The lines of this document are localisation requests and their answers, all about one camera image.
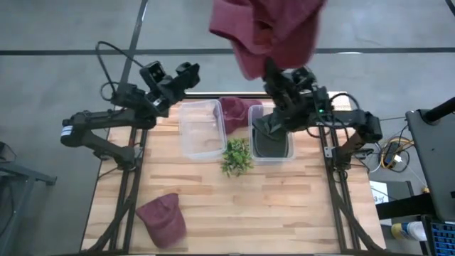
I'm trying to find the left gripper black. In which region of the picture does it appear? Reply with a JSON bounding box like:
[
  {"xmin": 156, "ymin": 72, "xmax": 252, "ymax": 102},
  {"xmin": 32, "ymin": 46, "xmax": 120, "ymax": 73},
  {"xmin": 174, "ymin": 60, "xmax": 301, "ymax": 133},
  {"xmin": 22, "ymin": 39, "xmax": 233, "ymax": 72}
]
[{"xmin": 144, "ymin": 61, "xmax": 201, "ymax": 117}]

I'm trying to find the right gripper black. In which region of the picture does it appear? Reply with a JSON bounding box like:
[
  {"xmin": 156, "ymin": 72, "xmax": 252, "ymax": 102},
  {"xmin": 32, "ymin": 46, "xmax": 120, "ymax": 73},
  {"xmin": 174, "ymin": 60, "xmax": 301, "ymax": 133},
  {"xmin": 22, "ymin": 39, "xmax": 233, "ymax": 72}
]
[{"xmin": 263, "ymin": 58, "xmax": 331, "ymax": 133}]

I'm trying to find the maroon cap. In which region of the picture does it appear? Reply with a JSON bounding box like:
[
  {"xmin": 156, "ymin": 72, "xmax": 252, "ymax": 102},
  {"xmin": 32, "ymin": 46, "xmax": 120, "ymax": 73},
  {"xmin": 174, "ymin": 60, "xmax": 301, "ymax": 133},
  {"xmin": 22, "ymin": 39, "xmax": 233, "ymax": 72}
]
[
  {"xmin": 134, "ymin": 193, "xmax": 188, "ymax": 250},
  {"xmin": 208, "ymin": 0, "xmax": 327, "ymax": 81},
  {"xmin": 217, "ymin": 96, "xmax": 264, "ymax": 135}
]

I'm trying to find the clear plastic bin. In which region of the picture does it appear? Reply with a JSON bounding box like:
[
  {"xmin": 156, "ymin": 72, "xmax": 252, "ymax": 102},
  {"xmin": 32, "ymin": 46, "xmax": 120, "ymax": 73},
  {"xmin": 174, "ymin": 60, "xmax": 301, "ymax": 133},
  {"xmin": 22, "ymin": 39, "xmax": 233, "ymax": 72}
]
[
  {"xmin": 247, "ymin": 103, "xmax": 295, "ymax": 161},
  {"xmin": 178, "ymin": 99, "xmax": 228, "ymax": 161}
]

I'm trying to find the green artificial plant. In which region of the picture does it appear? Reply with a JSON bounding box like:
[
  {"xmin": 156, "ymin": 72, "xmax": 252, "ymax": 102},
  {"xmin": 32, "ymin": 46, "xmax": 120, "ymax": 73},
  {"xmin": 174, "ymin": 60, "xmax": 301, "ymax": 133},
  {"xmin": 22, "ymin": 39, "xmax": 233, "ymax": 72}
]
[{"xmin": 220, "ymin": 137, "xmax": 255, "ymax": 178}]

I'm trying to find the black power adapter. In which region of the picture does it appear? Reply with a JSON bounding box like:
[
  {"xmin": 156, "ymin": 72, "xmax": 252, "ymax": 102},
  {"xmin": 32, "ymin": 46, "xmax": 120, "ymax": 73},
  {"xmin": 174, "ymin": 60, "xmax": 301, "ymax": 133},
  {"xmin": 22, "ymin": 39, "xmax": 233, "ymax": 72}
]
[{"xmin": 385, "ymin": 142, "xmax": 401, "ymax": 167}]

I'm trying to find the white paper sheet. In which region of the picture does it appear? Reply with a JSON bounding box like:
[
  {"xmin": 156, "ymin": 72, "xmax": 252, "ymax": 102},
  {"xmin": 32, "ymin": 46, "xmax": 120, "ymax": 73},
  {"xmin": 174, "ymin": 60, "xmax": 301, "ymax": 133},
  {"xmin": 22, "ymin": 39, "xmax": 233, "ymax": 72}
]
[{"xmin": 369, "ymin": 180, "xmax": 390, "ymax": 206}]

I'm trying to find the black stand base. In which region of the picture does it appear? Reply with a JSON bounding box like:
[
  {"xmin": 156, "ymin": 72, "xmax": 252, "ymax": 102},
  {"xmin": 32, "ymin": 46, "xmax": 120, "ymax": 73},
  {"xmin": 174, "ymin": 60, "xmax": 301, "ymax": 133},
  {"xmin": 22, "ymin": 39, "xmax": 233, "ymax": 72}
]
[{"xmin": 375, "ymin": 193, "xmax": 433, "ymax": 220}]

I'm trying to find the yellow and blue bottle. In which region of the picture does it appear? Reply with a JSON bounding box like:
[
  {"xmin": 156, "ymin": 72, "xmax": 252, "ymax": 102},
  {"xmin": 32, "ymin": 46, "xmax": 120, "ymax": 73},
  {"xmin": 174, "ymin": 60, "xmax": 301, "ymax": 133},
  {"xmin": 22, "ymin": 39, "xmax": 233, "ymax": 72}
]
[{"xmin": 390, "ymin": 220, "xmax": 427, "ymax": 242}]

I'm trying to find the grey metal stand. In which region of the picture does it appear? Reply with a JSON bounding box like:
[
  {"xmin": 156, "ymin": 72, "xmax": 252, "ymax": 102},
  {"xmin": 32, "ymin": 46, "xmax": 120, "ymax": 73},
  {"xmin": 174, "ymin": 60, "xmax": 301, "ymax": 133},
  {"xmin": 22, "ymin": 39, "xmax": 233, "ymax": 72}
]
[{"xmin": 0, "ymin": 142, "xmax": 58, "ymax": 256}]

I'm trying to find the black keyboard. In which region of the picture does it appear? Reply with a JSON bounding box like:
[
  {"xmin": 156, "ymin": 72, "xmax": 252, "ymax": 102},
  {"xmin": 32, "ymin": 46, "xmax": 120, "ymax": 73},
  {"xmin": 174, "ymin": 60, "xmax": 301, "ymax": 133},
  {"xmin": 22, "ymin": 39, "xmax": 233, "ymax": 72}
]
[{"xmin": 429, "ymin": 220, "xmax": 455, "ymax": 256}]

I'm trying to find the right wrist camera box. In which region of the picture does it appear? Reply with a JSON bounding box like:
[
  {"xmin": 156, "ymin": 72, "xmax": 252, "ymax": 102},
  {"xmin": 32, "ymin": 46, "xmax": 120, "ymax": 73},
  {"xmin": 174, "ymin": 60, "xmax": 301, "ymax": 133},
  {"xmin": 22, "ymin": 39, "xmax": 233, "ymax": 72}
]
[{"xmin": 293, "ymin": 66, "xmax": 317, "ymax": 86}]

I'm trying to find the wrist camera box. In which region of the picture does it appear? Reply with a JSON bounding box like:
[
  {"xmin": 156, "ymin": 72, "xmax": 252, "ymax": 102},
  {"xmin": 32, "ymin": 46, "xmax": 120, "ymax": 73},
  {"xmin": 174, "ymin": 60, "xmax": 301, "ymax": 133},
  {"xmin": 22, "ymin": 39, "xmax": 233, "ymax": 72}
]
[
  {"xmin": 139, "ymin": 60, "xmax": 167, "ymax": 88},
  {"xmin": 293, "ymin": 66, "xmax": 317, "ymax": 86}
]

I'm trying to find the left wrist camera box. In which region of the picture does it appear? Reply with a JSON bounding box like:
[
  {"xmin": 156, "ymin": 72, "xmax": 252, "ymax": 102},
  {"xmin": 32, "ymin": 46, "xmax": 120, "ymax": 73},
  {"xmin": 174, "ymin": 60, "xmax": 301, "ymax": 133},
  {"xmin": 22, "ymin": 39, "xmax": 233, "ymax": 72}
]
[{"xmin": 139, "ymin": 60, "xmax": 167, "ymax": 88}]

